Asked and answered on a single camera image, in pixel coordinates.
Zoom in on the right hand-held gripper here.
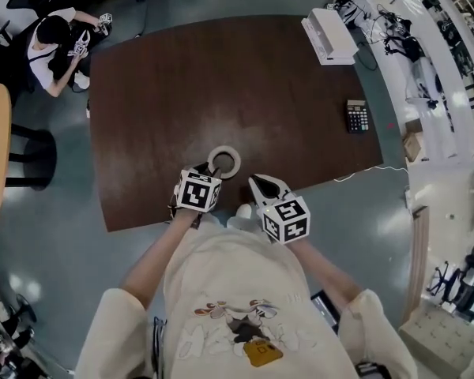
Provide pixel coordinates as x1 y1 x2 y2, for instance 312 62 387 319
247 174 312 246

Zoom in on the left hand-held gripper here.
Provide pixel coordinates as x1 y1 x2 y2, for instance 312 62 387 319
173 162 224 215

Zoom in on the beige tape roll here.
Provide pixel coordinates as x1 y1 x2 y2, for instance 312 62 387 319
207 144 243 180

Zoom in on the person's left forearm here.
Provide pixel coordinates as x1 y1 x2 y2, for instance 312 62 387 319
120 210 207 311

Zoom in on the person's right forearm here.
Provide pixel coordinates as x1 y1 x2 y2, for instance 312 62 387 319
290 238 367 316

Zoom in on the person's white shoe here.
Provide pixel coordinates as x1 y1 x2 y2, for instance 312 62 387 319
73 72 92 92
227 204 258 231

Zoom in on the cream printed t-shirt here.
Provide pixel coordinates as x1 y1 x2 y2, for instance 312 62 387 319
73 213 419 379

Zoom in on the black calculator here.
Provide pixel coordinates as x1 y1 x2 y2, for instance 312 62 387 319
346 99 371 135

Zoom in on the flat white box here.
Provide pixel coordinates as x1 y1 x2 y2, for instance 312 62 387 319
301 17 357 67

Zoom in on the brown cardboard box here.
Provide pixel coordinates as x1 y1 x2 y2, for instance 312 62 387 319
401 118 430 163

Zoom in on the white shelving unit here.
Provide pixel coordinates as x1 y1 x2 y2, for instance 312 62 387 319
331 0 474 166

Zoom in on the black and white device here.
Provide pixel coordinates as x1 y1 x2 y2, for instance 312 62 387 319
332 0 365 28

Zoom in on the white patterned cabinet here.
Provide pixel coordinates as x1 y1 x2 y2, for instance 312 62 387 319
397 305 474 379

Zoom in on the black pedestal base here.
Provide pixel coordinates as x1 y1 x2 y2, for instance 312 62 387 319
3 123 58 191

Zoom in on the black cable bundle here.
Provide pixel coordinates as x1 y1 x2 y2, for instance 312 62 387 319
373 9 424 63

